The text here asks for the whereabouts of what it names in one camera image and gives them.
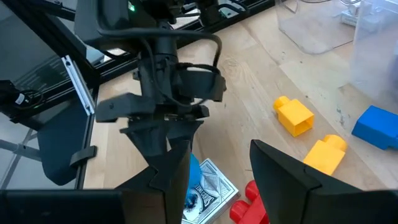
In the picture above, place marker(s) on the red brick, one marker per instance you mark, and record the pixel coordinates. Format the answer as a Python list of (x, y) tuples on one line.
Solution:
[(248, 208)]

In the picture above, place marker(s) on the large light blue peg block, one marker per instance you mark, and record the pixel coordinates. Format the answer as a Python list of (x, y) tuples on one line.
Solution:
[(195, 174)]

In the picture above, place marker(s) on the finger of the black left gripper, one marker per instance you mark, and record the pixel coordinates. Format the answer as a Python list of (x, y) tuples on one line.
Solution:
[(180, 133), (149, 140)]

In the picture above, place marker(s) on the yellow peg block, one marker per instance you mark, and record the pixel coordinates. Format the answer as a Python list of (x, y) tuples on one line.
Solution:
[(325, 155), (293, 116)]

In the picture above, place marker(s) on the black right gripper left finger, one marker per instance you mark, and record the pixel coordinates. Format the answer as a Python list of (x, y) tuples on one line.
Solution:
[(161, 196)]

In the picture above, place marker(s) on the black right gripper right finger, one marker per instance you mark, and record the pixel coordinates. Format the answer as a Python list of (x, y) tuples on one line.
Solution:
[(280, 186)]

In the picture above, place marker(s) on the tall clear plastic bin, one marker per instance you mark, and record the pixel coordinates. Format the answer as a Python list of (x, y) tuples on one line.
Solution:
[(376, 62)]

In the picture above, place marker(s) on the white playing card deck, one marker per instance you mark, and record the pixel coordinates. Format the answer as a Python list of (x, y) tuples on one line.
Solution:
[(351, 18), (214, 189)]

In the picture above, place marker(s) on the dark blue peg block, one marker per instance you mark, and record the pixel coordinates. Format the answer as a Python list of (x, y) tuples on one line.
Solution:
[(376, 127)]

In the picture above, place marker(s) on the shallow clear plastic bin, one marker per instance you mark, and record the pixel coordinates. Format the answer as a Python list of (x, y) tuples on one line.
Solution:
[(311, 31)]

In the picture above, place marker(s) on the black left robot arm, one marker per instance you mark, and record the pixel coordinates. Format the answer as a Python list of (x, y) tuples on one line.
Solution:
[(109, 18)]

